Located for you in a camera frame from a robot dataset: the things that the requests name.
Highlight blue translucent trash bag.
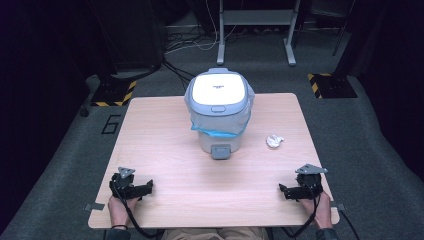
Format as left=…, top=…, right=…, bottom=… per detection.
left=184, top=82, right=256, bottom=139

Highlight black yellow striped base plate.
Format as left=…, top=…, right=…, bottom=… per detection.
left=90, top=79, right=138, bottom=108
left=306, top=72, right=359, bottom=100

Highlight black metal pole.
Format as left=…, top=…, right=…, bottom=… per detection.
left=331, top=0, right=359, bottom=79

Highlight black cabinet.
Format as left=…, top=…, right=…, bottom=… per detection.
left=88, top=0, right=169, bottom=75

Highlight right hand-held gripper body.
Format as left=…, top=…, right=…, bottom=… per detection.
left=294, top=163, right=329, bottom=201

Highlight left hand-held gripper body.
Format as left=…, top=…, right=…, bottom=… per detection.
left=108, top=166, right=145, bottom=201

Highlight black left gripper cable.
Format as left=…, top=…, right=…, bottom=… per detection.
left=110, top=173, right=165, bottom=240

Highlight person's right hand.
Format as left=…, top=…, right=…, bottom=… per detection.
left=297, top=191, right=333, bottom=230

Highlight person's left hand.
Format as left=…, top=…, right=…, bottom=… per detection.
left=107, top=195, right=142, bottom=228

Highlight white paper ball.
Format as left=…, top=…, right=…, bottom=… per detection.
left=265, top=134, right=285, bottom=149

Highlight white pedal trash can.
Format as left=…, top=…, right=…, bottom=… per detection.
left=184, top=67, right=256, bottom=160

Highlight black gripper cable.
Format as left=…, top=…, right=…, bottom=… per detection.
left=110, top=173, right=165, bottom=240
left=281, top=181, right=323, bottom=239

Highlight bundle of floor cables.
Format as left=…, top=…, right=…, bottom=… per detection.
left=162, top=0, right=241, bottom=92

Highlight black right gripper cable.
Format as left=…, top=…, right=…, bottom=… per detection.
left=281, top=181, right=323, bottom=239

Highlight white metal stand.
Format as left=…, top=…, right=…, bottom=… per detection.
left=216, top=0, right=303, bottom=67

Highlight person's beige pants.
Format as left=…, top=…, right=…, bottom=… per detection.
left=161, top=227, right=270, bottom=240

